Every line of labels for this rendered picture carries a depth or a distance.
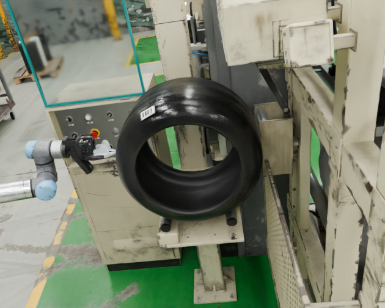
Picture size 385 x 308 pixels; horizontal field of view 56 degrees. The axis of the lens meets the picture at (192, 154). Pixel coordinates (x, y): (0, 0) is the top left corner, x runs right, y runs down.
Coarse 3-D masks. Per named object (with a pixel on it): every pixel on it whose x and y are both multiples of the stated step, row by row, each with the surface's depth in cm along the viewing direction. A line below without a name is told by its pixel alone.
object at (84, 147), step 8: (80, 136) 147; (88, 136) 147; (64, 144) 145; (72, 144) 145; (80, 144) 144; (88, 144) 142; (64, 152) 145; (72, 152) 147; (80, 152) 144; (88, 152) 146
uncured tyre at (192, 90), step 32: (160, 96) 131; (192, 96) 127; (224, 96) 134; (128, 128) 132; (160, 128) 128; (224, 128) 128; (256, 128) 138; (128, 160) 136; (160, 160) 171; (224, 160) 168; (256, 160) 136; (128, 192) 148; (160, 192) 165; (192, 192) 171; (224, 192) 163
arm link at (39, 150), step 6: (30, 144) 145; (36, 144) 145; (42, 144) 145; (48, 144) 145; (24, 150) 145; (30, 150) 145; (36, 150) 144; (42, 150) 144; (48, 150) 144; (30, 156) 146; (36, 156) 146; (42, 156) 146; (48, 156) 146; (36, 162) 147; (42, 162) 147
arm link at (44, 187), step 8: (40, 176) 142; (48, 176) 142; (0, 184) 137; (8, 184) 137; (16, 184) 137; (24, 184) 137; (32, 184) 138; (40, 184) 137; (48, 184) 137; (0, 192) 134; (8, 192) 135; (16, 192) 136; (24, 192) 137; (32, 192) 138; (40, 192) 137; (48, 192) 138; (0, 200) 135; (8, 200) 136; (16, 200) 138
